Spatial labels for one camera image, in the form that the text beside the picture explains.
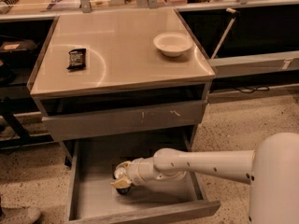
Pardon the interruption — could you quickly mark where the blue pepsi can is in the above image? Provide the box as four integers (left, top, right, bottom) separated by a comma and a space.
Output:
114, 168, 131, 195

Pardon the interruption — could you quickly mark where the open grey middle drawer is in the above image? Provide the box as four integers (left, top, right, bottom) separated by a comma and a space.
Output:
65, 129, 221, 224

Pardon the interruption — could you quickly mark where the closed grey top drawer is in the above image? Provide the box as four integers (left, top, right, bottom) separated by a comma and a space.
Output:
42, 100, 207, 141

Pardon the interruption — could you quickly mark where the grey sneaker shoe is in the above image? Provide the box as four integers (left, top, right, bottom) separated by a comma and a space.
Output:
0, 207, 41, 224

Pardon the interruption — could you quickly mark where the black snack bar wrapper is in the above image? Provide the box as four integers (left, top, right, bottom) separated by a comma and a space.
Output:
67, 49, 86, 70

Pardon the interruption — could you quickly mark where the black cable on floor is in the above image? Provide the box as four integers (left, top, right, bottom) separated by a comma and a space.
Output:
234, 85, 271, 94

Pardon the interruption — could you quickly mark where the white ceramic bowl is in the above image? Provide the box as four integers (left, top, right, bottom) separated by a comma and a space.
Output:
153, 33, 193, 57

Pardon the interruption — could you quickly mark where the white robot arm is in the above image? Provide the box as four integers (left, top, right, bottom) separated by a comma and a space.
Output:
111, 133, 299, 224

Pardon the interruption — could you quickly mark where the dark bag on shelf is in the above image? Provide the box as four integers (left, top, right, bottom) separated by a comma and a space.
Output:
0, 39, 38, 59

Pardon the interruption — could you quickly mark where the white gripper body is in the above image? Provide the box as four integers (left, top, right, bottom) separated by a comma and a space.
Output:
126, 158, 186, 186

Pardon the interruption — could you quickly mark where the grey drawer cabinet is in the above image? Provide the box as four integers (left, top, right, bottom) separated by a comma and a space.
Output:
29, 8, 215, 162

